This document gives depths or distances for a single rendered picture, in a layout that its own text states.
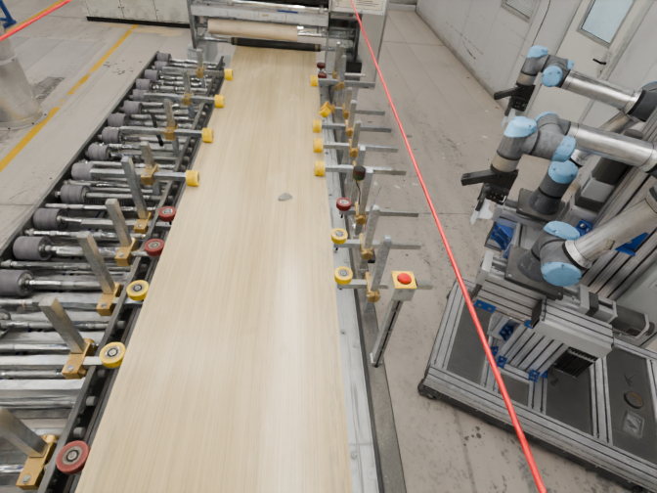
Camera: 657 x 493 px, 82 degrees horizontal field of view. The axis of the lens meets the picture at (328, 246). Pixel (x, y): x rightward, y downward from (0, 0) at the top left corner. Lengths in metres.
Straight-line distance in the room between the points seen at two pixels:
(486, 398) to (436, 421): 0.31
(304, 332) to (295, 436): 0.37
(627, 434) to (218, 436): 2.08
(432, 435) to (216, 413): 1.38
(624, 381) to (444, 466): 1.17
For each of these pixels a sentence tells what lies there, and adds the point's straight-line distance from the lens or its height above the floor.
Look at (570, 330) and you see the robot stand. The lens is 1.79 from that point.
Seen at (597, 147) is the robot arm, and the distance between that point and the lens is 1.46.
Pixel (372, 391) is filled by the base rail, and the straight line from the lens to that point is 1.60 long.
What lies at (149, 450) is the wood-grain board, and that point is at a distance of 1.34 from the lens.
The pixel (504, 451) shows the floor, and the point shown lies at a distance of 2.52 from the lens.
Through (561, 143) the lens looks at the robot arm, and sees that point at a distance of 1.30.
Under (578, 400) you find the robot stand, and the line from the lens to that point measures 2.62.
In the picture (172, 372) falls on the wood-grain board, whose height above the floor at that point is 0.90.
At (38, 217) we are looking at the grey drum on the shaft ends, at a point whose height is 0.84.
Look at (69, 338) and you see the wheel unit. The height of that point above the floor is 0.95.
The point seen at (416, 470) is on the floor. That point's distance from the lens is 2.30.
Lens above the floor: 2.13
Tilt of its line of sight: 44 degrees down
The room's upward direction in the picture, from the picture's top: 7 degrees clockwise
